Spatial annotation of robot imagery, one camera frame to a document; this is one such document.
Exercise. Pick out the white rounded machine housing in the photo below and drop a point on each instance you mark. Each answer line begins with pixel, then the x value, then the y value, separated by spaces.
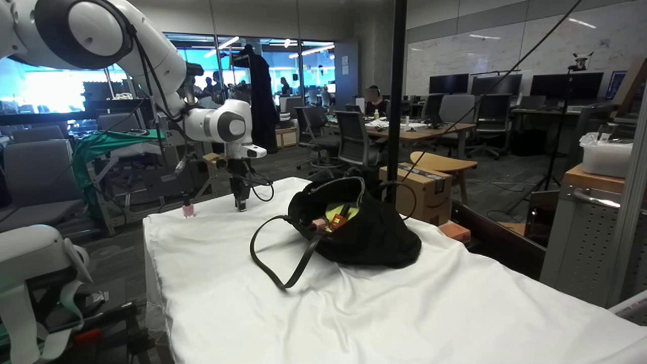
pixel 30 253

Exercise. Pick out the grey padded chair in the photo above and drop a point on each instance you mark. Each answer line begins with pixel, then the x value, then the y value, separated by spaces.
pixel 41 179

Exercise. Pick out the black office chair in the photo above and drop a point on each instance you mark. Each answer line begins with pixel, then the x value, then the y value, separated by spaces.
pixel 354 138
pixel 494 116
pixel 316 131

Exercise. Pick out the white tablecloth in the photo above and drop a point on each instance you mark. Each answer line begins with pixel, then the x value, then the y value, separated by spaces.
pixel 471 303

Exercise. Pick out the grey office chair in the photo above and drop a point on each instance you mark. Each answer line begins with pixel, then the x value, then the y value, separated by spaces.
pixel 458 108

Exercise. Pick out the large cardboard box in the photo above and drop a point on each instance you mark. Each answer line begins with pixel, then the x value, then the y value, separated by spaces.
pixel 424 195

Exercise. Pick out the seated person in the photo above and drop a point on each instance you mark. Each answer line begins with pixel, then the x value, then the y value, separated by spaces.
pixel 374 102

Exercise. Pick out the grey cabinet with wooden top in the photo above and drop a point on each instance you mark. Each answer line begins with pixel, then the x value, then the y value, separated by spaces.
pixel 582 235

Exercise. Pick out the low wooden table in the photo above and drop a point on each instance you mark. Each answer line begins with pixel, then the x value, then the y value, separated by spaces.
pixel 440 162

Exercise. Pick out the wooden meeting table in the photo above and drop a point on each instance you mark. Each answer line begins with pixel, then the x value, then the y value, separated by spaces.
pixel 420 134

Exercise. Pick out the white plastic bin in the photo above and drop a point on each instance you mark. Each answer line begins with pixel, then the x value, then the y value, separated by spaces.
pixel 605 157

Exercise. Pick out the yellow cloth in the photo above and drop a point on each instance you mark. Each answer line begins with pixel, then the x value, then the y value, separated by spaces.
pixel 339 214

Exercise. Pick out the black computer monitor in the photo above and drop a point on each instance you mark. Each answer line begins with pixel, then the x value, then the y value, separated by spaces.
pixel 496 85
pixel 447 83
pixel 566 85

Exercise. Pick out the dark nail polish bottle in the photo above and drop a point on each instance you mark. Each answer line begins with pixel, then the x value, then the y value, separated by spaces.
pixel 241 205

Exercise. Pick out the orange block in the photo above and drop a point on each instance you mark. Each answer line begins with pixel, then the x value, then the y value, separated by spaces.
pixel 458 230

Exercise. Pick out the small cardboard box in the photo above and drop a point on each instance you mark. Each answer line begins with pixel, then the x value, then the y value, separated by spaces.
pixel 285 136

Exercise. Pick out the aluminium frame post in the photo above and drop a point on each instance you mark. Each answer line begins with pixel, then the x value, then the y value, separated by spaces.
pixel 632 203

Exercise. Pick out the black tripod stand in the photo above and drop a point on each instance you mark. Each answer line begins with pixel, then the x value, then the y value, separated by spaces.
pixel 560 134

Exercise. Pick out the orange-red nail polish bottle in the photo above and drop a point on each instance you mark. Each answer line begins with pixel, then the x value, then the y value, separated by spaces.
pixel 342 217

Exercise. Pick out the black vertical pole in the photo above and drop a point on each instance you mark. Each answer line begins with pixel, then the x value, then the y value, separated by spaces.
pixel 396 102

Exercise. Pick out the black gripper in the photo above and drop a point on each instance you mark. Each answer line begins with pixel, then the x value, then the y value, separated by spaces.
pixel 239 175

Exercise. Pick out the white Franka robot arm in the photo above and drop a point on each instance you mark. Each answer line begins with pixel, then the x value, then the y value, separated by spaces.
pixel 214 123

